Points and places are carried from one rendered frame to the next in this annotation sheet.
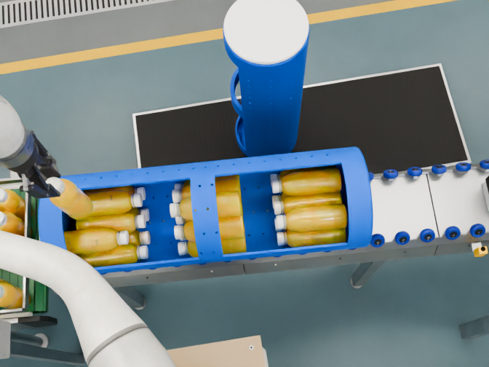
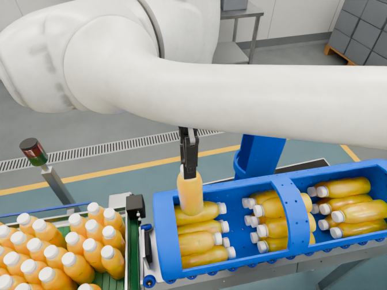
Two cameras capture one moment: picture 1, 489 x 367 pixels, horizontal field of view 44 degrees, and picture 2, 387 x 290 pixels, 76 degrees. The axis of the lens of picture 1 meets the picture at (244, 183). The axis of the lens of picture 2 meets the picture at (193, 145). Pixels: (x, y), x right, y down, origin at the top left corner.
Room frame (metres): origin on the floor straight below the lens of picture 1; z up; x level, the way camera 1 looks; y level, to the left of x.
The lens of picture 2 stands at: (0.11, 0.50, 1.92)
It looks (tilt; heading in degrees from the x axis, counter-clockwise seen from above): 46 degrees down; 349
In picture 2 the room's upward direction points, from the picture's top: straight up
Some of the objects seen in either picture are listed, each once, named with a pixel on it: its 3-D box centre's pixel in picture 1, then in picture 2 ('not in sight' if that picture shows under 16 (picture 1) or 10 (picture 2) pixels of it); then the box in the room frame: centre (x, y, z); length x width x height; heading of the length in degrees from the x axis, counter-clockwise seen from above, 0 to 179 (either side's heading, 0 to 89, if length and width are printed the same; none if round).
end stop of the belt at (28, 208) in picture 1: (27, 242); (126, 255); (0.50, 0.68, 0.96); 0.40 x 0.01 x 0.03; 179
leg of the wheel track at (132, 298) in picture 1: (124, 293); not in sight; (0.43, 0.53, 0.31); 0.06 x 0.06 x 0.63; 89
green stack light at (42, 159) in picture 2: not in sight; (37, 156); (0.86, 0.97, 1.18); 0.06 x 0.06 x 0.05
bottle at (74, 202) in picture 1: (68, 197); (190, 190); (0.50, 0.43, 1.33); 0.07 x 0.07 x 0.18
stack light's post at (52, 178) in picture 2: not in sight; (87, 229); (0.86, 0.97, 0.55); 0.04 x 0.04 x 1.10; 89
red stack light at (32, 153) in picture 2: not in sight; (31, 148); (0.86, 0.97, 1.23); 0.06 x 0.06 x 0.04
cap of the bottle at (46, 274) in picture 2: not in sight; (46, 274); (0.44, 0.90, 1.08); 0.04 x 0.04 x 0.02
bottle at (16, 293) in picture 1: (9, 296); not in sight; (0.34, 0.72, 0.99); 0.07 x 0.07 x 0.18
